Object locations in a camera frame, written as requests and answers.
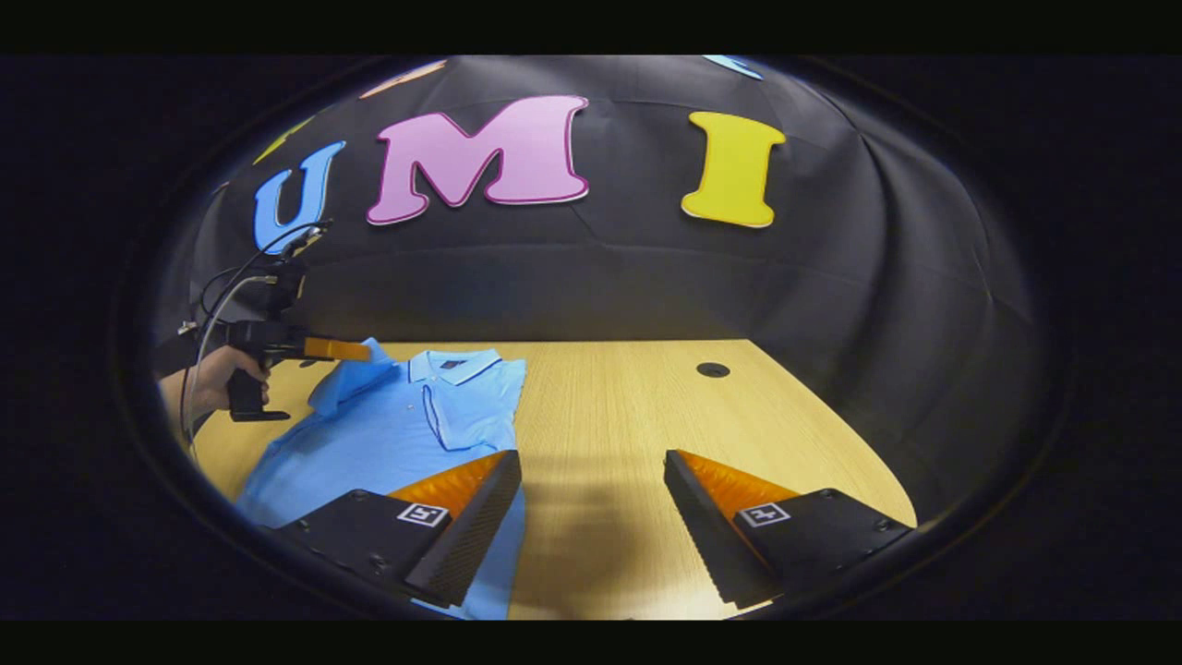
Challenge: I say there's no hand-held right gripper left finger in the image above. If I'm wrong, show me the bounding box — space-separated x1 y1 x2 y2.
263 450 524 611

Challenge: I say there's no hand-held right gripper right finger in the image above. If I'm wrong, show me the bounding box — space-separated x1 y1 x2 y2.
663 450 917 611

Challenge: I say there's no light blue T-shirt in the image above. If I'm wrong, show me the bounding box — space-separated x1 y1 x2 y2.
235 337 527 622

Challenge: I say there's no black backdrop cloth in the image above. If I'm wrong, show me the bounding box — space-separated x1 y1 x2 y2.
152 55 1054 523

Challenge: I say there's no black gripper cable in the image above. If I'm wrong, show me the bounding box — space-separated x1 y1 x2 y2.
178 220 333 463

